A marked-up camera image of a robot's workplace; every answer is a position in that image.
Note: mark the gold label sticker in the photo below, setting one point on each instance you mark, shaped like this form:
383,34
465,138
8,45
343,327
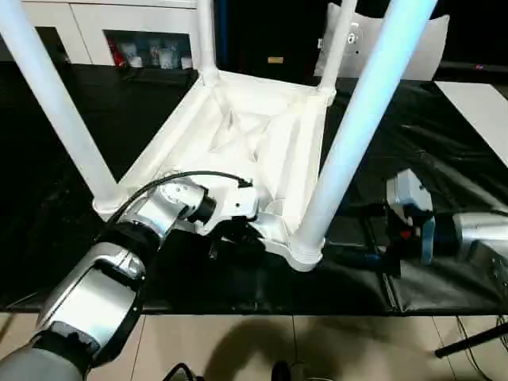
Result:
275,59

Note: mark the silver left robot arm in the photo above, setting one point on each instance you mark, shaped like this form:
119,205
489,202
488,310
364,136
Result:
99,293

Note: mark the dark left robot foot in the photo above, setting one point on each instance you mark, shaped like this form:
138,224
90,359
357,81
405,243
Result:
180,373

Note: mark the black metal stand bar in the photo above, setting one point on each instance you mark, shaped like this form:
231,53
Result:
468,341

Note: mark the black cabinet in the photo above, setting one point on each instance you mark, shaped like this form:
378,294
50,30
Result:
258,31

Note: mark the white glass-door cabinet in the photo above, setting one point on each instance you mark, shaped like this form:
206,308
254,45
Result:
139,16

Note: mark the white plastic table top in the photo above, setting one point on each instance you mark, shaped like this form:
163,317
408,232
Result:
238,131

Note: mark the grey cushion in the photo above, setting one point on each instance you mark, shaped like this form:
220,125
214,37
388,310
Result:
428,47

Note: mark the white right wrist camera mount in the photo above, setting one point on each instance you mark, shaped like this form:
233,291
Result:
409,190

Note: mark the black low furniture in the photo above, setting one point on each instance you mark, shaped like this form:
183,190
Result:
476,73

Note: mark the white plastic table leg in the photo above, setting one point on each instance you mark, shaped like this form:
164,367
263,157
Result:
206,39
59,99
337,43
357,139

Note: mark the white flat board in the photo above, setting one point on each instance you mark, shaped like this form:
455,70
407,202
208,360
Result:
476,103

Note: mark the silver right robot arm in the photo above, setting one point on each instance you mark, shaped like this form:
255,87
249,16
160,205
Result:
476,230

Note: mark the black table mat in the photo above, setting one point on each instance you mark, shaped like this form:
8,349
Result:
59,238

